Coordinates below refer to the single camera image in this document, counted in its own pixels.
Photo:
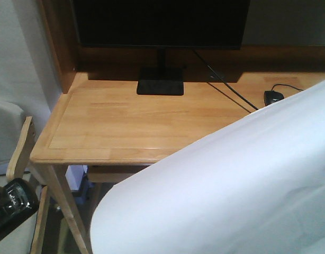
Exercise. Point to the white paper sheets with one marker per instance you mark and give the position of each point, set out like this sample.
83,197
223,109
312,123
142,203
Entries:
255,186

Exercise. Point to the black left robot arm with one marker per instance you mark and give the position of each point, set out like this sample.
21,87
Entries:
18,202

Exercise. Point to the black monitor stand base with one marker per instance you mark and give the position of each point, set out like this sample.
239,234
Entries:
161,80

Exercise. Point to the black computer monitor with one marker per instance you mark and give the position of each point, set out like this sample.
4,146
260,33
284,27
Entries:
174,24

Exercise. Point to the black computer mouse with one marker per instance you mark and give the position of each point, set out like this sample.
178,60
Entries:
271,96

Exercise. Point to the wooden chair frame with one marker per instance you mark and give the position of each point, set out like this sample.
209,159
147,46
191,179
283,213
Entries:
19,162

